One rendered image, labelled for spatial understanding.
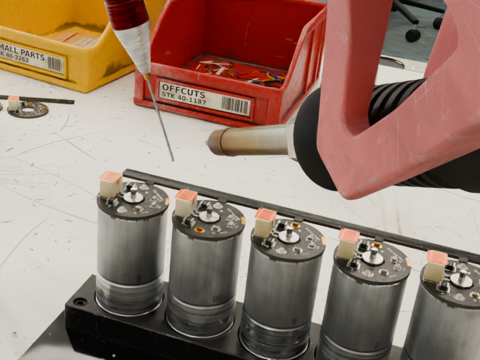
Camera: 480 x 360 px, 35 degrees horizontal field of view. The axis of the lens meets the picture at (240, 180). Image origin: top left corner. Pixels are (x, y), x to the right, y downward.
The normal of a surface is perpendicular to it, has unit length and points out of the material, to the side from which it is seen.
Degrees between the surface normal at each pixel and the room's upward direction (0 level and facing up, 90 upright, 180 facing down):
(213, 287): 90
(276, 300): 90
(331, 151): 99
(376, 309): 90
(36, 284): 0
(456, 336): 90
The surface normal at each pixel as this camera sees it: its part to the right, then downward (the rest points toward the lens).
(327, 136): -0.93, 0.22
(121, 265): -0.18, 0.43
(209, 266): 0.16, 0.47
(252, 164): 0.10, -0.88
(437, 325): -0.58, 0.33
